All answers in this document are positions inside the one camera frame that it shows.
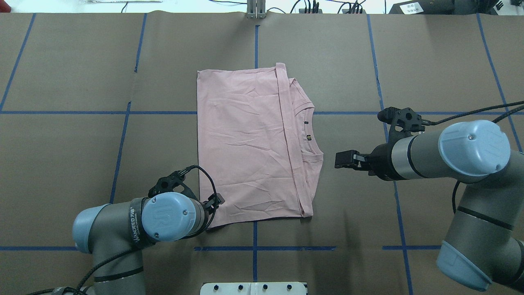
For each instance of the black device on desk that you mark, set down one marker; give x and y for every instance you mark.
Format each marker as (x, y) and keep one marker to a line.
(410, 7)

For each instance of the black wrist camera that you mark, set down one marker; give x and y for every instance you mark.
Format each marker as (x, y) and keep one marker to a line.
(403, 122)
(169, 183)

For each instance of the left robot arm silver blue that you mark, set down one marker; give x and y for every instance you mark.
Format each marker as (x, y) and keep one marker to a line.
(116, 234)

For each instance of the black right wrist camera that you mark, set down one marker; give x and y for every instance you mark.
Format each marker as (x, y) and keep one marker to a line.
(403, 122)

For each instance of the pink printed t-shirt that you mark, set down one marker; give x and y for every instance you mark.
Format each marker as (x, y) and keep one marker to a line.
(256, 140)

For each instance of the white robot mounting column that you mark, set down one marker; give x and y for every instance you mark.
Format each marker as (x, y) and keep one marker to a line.
(255, 288)

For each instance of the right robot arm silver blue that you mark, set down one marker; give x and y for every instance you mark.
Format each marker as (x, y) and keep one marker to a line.
(479, 248)

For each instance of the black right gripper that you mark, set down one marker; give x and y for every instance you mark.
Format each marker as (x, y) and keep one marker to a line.
(381, 161)

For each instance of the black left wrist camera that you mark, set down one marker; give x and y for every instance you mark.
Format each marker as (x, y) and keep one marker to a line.
(169, 183)

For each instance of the aluminium frame post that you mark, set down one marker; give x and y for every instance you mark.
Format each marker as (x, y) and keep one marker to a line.
(256, 9)

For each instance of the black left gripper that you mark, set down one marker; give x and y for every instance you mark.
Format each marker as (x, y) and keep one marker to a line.
(216, 201)

